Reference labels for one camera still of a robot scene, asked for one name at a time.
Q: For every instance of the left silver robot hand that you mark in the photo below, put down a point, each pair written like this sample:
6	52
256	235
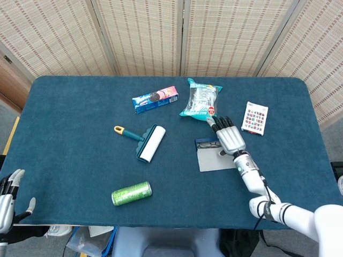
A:
5	211

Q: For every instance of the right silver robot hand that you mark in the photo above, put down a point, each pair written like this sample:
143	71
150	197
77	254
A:
230	139

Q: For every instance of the black wire eyeglasses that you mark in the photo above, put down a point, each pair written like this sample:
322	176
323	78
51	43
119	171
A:
206	145

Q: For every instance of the grey glasses case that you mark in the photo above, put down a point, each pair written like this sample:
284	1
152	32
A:
211	160

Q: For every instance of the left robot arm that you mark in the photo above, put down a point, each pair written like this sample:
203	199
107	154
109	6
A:
2	250

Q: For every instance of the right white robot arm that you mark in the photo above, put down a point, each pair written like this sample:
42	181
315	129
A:
300	217

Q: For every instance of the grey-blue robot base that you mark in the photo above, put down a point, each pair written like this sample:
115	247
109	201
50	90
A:
166	241

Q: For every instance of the white patterned card pack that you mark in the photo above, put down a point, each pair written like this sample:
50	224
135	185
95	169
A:
254	119

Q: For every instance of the teal plastic cutlery bag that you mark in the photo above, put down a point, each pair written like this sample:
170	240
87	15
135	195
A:
199	104

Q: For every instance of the white sneaker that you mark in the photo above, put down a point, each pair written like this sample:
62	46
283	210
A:
57	230

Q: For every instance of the teal lint roller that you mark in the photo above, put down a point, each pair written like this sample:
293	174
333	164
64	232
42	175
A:
152	143

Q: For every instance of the clear plastic bag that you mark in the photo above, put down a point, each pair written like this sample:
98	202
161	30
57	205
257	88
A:
83	242

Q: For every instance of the blue pink cookie box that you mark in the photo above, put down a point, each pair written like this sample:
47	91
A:
155	99

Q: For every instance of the blue tablecloth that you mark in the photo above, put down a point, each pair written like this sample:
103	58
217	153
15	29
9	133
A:
80	160

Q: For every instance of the white notebook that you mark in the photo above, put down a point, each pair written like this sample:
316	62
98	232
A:
100	230

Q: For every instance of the black bag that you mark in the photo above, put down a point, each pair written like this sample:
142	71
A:
238	242

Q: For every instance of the woven folding screen panel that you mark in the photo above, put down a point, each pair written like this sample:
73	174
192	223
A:
230	34
53	34
319	53
142	34

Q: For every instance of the black box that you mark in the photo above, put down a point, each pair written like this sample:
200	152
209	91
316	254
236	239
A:
337	169

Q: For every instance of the green drink can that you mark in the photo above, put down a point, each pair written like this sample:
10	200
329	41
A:
131	193

